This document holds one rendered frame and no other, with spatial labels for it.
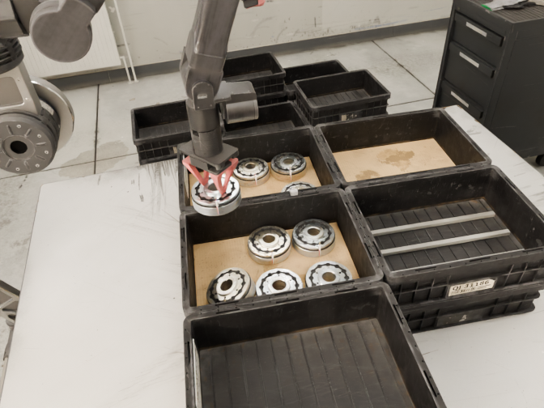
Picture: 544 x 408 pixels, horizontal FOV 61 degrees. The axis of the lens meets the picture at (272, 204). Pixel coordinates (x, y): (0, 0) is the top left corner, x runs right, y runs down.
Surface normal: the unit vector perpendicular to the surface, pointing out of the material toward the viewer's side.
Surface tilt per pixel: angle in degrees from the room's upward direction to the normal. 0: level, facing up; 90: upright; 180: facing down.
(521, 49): 90
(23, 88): 90
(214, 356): 0
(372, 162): 0
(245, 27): 90
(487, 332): 0
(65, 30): 100
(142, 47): 90
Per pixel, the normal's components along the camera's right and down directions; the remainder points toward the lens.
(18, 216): -0.05, -0.76
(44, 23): 0.26, 0.74
